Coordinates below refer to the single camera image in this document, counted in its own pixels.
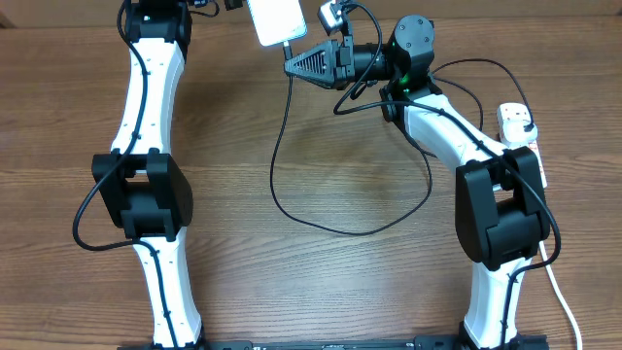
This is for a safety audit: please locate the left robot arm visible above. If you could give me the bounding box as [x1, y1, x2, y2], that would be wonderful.
[91, 0, 209, 349]

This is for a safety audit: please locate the white power strip cord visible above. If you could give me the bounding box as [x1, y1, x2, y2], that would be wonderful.
[537, 240, 584, 350]

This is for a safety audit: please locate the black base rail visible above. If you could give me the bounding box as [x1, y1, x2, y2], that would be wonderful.
[205, 335, 469, 350]

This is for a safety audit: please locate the white power strip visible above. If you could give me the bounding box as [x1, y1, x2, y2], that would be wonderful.
[497, 102, 548, 189]

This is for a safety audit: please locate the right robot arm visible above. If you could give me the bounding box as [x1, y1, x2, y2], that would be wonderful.
[284, 15, 561, 349]

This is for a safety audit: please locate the black charger cable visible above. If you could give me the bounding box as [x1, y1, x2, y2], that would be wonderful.
[269, 41, 536, 237]

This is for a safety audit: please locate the Galaxy smartphone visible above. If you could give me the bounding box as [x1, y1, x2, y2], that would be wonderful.
[247, 0, 307, 47]

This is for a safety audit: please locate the white charger plug adapter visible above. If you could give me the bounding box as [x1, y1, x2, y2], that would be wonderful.
[500, 119, 538, 149]

